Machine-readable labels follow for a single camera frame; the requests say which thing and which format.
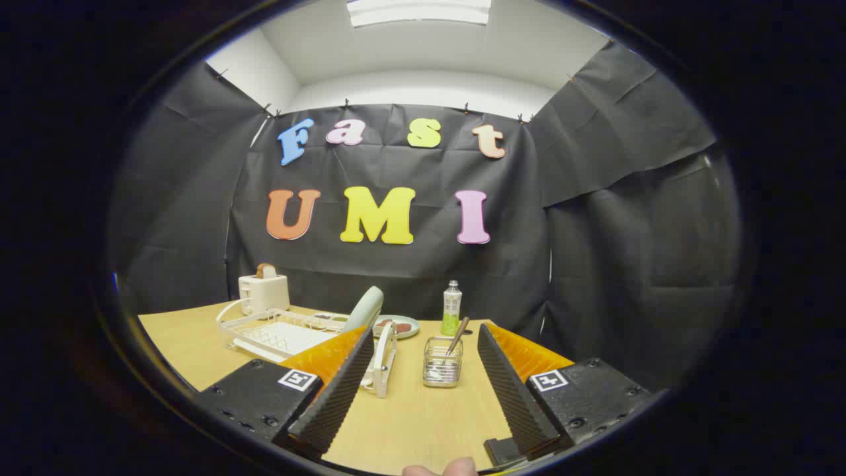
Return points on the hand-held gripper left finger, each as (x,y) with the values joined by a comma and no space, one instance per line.
(334,396)

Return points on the black backdrop cloth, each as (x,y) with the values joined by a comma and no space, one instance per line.
(396,277)

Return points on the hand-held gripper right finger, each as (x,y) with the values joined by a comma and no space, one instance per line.
(512,396)

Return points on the small white sectioned dish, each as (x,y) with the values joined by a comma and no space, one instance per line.
(328,319)

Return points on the white toaster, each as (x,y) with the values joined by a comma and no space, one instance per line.
(264,294)

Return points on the green plate with food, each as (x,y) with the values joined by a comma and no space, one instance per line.
(406,326)

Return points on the brown bread slice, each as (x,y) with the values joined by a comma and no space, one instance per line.
(266,270)

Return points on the ceiling light panel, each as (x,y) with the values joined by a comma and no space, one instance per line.
(420,12)

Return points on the green drink bottle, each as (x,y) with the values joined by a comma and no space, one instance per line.
(451,307)

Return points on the pale green plate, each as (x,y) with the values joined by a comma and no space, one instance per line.
(363,311)

